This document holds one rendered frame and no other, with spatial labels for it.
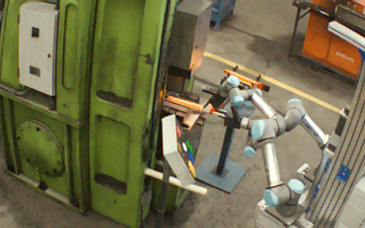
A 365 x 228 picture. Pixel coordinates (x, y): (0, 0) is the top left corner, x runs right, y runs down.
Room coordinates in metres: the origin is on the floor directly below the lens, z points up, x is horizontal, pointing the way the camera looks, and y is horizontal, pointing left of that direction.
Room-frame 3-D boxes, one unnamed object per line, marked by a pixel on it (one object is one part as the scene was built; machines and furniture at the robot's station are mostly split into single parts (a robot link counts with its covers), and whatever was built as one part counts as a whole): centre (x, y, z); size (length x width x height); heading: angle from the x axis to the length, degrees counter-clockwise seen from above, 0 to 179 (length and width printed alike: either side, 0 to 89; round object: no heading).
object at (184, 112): (2.92, 0.16, 0.96); 0.42 x 0.20 x 0.09; 73
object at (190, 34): (2.96, 0.14, 1.56); 0.42 x 0.39 x 0.40; 73
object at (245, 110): (3.37, -0.42, 0.74); 0.40 x 0.30 x 0.02; 156
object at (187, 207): (2.84, -0.09, 0.01); 0.58 x 0.39 x 0.01; 163
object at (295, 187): (2.15, -0.76, 0.98); 0.13 x 0.12 x 0.14; 117
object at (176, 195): (2.97, 0.15, 0.23); 0.55 x 0.37 x 0.47; 73
